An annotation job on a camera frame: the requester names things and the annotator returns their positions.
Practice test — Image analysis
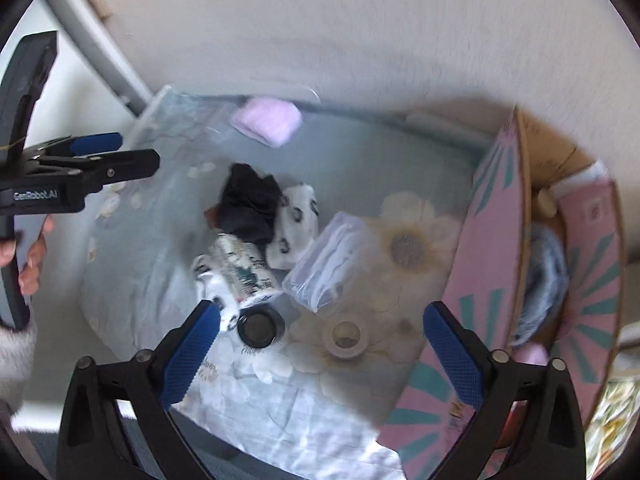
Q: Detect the pink fluffy item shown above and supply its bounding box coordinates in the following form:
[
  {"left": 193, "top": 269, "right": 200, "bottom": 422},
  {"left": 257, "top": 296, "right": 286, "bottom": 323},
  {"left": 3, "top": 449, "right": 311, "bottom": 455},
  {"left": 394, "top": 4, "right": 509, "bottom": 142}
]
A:
[{"left": 512, "top": 342, "right": 551, "bottom": 367}]

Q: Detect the white spotted sock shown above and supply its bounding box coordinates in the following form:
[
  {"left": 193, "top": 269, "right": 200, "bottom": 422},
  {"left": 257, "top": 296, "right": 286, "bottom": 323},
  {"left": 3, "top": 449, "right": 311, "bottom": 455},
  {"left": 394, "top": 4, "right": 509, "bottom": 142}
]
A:
[
  {"left": 192, "top": 254, "right": 242, "bottom": 332},
  {"left": 265, "top": 182, "right": 321, "bottom": 271}
]

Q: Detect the white tape roll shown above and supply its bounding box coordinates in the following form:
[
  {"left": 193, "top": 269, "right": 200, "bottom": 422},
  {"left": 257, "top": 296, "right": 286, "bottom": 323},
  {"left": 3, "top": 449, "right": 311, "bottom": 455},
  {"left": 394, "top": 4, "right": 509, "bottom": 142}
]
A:
[{"left": 322, "top": 317, "right": 371, "bottom": 361}]

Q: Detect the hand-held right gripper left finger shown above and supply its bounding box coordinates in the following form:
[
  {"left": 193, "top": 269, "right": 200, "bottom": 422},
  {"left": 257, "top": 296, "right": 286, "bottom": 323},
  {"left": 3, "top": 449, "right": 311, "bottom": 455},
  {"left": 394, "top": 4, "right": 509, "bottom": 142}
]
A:
[{"left": 57, "top": 300, "right": 223, "bottom": 480}]

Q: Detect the blue-grey fluffy cloth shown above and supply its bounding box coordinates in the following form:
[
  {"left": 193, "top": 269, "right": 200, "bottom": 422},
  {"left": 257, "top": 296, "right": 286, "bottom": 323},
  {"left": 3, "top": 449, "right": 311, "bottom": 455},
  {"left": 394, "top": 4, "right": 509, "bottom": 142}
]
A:
[{"left": 515, "top": 224, "right": 571, "bottom": 346}]

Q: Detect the black cloth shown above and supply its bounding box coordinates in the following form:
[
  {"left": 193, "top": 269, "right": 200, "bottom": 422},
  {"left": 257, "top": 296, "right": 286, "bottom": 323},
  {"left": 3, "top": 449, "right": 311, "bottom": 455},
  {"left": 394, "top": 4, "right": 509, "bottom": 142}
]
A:
[{"left": 217, "top": 162, "right": 283, "bottom": 247}]

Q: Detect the printed tissue pack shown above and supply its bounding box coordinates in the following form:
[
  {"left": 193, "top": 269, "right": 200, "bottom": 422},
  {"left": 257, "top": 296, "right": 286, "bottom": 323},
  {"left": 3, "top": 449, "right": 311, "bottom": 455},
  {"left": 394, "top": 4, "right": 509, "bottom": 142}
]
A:
[{"left": 206, "top": 232, "right": 283, "bottom": 310}]

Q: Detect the beige round item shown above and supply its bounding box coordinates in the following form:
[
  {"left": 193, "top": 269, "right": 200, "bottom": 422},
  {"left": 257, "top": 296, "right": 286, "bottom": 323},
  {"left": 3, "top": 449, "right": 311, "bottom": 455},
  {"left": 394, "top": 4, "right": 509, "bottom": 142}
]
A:
[{"left": 531, "top": 187, "right": 559, "bottom": 219}]

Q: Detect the yellow floral fabric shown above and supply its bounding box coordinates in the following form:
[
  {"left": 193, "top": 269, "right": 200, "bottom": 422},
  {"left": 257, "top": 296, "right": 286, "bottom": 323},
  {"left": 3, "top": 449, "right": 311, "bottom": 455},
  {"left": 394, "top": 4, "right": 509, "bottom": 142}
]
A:
[{"left": 584, "top": 375, "right": 640, "bottom": 477}]

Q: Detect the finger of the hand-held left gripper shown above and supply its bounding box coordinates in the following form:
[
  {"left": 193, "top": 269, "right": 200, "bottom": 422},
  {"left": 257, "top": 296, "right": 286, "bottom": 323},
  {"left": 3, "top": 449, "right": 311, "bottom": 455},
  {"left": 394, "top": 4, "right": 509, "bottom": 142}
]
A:
[
  {"left": 22, "top": 132, "right": 124, "bottom": 160},
  {"left": 35, "top": 149, "right": 161, "bottom": 196}
]

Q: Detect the black round lid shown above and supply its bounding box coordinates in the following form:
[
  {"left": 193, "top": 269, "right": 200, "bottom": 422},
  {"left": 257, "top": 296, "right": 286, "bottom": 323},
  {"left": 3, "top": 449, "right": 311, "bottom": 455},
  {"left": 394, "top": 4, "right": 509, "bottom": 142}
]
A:
[{"left": 236, "top": 308, "right": 286, "bottom": 351}]

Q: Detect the person's left hand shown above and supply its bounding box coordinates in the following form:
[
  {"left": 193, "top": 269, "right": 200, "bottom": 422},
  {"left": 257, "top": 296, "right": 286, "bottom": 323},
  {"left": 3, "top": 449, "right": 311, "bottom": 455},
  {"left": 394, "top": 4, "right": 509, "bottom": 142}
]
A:
[{"left": 0, "top": 215, "right": 55, "bottom": 297}]

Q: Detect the pink cardboard box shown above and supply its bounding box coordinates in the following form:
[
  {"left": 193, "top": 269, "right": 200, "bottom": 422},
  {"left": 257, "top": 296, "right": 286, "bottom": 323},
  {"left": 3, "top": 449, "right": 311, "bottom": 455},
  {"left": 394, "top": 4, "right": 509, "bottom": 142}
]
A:
[{"left": 375, "top": 104, "right": 626, "bottom": 480}]

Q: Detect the pink fluffy cloth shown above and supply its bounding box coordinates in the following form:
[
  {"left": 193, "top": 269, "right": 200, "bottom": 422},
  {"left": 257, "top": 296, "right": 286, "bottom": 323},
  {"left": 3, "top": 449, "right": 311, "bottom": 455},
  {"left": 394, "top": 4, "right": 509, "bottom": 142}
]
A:
[{"left": 229, "top": 96, "right": 304, "bottom": 149}]

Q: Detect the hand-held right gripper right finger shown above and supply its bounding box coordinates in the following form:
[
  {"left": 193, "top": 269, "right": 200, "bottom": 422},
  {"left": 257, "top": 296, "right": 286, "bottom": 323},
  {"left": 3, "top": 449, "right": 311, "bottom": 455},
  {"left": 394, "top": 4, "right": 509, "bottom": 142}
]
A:
[{"left": 422, "top": 301, "right": 586, "bottom": 480}]

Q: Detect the person's left forearm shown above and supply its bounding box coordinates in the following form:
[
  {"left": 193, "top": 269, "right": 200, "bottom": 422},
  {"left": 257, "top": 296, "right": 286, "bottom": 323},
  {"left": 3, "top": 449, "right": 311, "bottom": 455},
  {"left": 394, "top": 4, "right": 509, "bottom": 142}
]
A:
[{"left": 0, "top": 320, "right": 38, "bottom": 413}]

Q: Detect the floral tablecloth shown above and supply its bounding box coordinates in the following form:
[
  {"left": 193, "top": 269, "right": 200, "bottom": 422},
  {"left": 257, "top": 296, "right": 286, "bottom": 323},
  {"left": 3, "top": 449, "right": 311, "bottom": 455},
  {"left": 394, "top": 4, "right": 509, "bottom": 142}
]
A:
[{"left": 80, "top": 85, "right": 482, "bottom": 480}]

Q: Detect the white plastic packet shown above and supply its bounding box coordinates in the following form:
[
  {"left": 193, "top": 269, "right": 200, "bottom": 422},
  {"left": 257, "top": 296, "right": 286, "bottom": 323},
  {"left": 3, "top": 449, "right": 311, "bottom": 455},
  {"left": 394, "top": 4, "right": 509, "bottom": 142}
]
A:
[{"left": 549, "top": 159, "right": 612, "bottom": 197}]

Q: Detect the clear plastic mask bag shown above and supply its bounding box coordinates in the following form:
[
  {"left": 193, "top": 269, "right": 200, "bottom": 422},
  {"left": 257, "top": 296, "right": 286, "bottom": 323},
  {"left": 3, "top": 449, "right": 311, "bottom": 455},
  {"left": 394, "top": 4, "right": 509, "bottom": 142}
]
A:
[{"left": 281, "top": 211, "right": 373, "bottom": 317}]

